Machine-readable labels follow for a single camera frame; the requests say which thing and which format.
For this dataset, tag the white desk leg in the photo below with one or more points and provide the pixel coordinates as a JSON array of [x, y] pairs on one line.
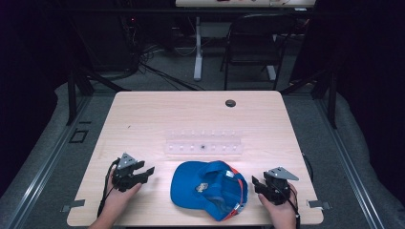
[[198, 51]]

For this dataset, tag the person's left hand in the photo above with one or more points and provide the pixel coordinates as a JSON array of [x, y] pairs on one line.
[[117, 198]]

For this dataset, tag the aluminium floor rail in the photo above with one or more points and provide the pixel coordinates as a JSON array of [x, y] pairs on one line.
[[347, 165], [47, 162]]

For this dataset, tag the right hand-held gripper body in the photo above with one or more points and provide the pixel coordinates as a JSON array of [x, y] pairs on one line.
[[277, 186]]

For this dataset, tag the grey metal table bracket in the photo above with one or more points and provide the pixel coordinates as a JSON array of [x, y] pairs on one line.
[[73, 205], [318, 204]]

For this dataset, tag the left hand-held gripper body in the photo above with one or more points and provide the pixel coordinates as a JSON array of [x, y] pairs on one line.
[[123, 178]]

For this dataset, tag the person's right hand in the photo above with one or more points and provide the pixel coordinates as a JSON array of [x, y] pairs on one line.
[[280, 211]]

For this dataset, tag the black metal stand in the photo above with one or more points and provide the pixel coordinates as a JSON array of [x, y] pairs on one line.
[[328, 92], [76, 92]]

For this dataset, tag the black folding chair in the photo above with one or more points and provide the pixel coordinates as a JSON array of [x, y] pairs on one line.
[[254, 47]]

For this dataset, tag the white background desk top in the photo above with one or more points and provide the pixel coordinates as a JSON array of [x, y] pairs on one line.
[[245, 3]]

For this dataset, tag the clear acrylic peg rack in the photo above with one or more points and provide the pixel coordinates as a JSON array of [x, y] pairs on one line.
[[203, 143]]

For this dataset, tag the black table grommet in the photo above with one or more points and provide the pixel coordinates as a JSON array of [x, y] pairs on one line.
[[230, 103]]

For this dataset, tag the blue baseball cap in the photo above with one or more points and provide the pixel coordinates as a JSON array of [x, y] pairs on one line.
[[203, 191]]

